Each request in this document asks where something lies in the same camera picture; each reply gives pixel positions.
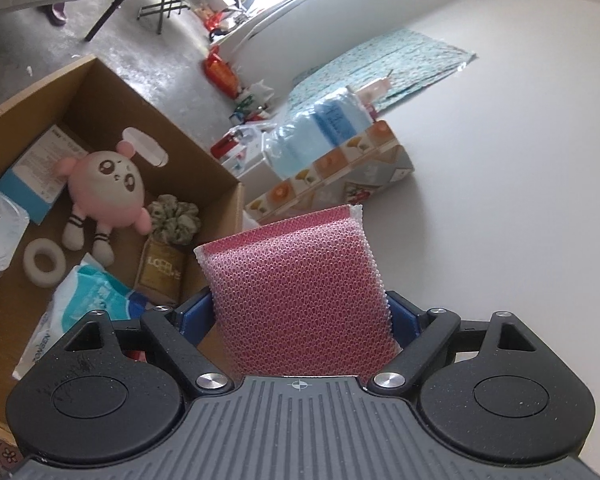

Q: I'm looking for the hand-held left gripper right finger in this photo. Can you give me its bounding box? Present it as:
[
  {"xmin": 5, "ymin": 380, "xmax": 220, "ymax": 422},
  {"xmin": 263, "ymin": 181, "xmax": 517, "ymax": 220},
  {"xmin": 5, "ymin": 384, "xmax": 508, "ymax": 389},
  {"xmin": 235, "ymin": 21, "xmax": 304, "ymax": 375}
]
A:
[{"xmin": 362, "ymin": 290, "xmax": 538, "ymax": 396}]

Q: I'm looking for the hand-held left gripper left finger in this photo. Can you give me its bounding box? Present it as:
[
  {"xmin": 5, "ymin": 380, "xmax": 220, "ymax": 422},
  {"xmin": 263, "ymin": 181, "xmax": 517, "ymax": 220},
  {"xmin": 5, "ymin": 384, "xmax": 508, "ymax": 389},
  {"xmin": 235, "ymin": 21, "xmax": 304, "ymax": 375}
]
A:
[{"xmin": 62, "ymin": 292, "xmax": 231, "ymax": 396}]

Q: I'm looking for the gold tissue packet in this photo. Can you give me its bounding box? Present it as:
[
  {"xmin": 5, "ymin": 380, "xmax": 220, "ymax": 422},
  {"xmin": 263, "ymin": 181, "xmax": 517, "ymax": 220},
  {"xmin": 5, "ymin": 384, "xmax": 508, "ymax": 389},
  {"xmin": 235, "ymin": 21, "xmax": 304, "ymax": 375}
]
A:
[{"xmin": 134, "ymin": 237, "xmax": 188, "ymax": 306}]

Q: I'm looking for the green patterned scrunchie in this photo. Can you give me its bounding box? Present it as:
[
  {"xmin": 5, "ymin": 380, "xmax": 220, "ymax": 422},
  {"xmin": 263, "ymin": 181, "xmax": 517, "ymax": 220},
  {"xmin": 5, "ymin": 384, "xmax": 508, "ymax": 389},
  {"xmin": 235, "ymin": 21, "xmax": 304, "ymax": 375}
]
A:
[{"xmin": 146, "ymin": 195, "xmax": 202, "ymax": 247}]

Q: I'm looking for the pink mesh sponge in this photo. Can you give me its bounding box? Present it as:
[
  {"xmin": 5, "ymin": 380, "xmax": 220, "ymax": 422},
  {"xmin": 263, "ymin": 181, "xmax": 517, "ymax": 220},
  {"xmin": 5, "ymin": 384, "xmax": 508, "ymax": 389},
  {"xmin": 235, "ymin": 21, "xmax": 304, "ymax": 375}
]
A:
[{"xmin": 194, "ymin": 204, "xmax": 398, "ymax": 378}]

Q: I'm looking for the blue teal tissue pack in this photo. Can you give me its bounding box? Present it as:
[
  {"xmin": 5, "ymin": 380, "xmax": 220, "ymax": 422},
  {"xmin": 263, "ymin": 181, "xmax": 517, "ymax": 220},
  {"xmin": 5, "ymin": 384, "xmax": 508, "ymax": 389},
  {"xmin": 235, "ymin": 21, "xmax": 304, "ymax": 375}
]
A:
[{"xmin": 12, "ymin": 252, "xmax": 153, "ymax": 381}]

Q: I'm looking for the brown cardboard box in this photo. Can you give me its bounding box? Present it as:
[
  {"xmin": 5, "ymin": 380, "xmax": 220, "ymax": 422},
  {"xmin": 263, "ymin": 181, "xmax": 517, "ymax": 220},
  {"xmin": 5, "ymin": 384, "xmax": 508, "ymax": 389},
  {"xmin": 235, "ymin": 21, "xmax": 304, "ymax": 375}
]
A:
[{"xmin": 0, "ymin": 55, "xmax": 245, "ymax": 448}]

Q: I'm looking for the white tape roll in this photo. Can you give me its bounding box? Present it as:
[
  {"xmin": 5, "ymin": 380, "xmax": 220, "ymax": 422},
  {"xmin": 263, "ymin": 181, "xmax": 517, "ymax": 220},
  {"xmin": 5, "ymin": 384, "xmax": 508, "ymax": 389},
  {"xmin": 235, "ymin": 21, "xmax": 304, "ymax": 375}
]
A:
[{"xmin": 22, "ymin": 239, "xmax": 67, "ymax": 288}]

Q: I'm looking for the pink round plush toy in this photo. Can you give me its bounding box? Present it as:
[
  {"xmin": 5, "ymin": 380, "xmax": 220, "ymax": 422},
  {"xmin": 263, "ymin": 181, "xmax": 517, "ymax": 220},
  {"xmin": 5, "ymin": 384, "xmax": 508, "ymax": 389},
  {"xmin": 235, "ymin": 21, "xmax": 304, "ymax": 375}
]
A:
[{"xmin": 55, "ymin": 141, "xmax": 156, "ymax": 267}]

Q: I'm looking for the white plastic bottle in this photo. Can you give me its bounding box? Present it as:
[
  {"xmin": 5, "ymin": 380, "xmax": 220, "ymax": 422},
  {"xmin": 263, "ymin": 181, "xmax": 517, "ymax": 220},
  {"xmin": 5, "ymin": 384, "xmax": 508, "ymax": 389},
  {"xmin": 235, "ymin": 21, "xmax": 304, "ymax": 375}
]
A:
[{"xmin": 0, "ymin": 182, "xmax": 31, "ymax": 281}]

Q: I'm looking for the blue and white carton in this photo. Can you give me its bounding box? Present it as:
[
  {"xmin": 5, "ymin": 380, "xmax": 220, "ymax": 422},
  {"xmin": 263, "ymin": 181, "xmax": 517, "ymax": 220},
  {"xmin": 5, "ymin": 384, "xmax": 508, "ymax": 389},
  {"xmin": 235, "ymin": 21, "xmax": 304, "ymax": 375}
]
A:
[{"xmin": 0, "ymin": 124, "xmax": 91, "ymax": 226}]

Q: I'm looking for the red plastic bottle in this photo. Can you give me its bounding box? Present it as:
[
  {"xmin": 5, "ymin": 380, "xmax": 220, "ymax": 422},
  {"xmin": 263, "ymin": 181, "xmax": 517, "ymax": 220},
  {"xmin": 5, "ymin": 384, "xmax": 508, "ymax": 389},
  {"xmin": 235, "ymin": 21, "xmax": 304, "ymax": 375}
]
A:
[{"xmin": 211, "ymin": 130, "xmax": 241, "ymax": 158}]

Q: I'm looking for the blue white plastic-wrapped bundle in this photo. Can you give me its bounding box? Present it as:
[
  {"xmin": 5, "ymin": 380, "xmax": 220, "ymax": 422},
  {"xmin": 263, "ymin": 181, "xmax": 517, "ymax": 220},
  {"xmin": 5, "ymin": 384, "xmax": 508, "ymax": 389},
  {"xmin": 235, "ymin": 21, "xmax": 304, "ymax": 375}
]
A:
[{"xmin": 262, "ymin": 87, "xmax": 381, "ymax": 181}]

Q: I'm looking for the orange plastic bag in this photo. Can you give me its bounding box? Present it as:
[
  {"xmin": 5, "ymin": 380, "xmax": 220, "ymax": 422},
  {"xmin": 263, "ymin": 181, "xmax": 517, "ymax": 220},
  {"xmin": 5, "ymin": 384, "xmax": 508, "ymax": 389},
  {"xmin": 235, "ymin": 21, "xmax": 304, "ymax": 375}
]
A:
[{"xmin": 203, "ymin": 46, "xmax": 241, "ymax": 98}]

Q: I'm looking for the purple slipper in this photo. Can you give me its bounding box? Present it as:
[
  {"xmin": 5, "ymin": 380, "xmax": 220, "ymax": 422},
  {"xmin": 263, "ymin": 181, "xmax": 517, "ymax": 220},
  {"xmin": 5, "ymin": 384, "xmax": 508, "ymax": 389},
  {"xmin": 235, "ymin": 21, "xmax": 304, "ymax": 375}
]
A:
[{"xmin": 42, "ymin": 2, "xmax": 68, "ymax": 26}]

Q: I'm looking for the teal patterned wall hanging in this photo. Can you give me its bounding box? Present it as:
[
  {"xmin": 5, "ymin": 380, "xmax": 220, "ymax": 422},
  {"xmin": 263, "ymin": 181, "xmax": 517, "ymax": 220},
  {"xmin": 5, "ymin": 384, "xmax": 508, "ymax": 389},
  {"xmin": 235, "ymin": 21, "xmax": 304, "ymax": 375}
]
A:
[{"xmin": 285, "ymin": 27, "xmax": 478, "ymax": 116}]

